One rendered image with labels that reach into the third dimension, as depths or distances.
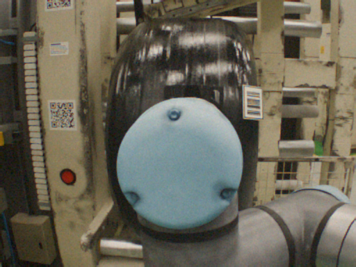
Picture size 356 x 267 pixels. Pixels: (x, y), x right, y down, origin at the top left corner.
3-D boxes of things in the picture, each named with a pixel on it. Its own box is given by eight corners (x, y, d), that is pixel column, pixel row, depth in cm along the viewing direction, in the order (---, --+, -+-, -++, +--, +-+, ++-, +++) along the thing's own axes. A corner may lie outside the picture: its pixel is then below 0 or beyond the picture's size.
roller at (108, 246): (101, 235, 78) (101, 252, 78) (95, 237, 74) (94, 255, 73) (238, 242, 76) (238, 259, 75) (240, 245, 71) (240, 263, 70)
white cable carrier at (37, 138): (39, 209, 82) (23, 32, 72) (47, 201, 87) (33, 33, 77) (53, 211, 82) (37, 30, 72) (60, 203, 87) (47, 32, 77)
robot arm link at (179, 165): (117, 246, 18) (101, 104, 17) (148, 192, 29) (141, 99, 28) (249, 244, 18) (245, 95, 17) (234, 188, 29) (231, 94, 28)
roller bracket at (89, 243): (83, 272, 71) (78, 240, 69) (122, 204, 110) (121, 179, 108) (96, 274, 71) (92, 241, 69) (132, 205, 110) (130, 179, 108)
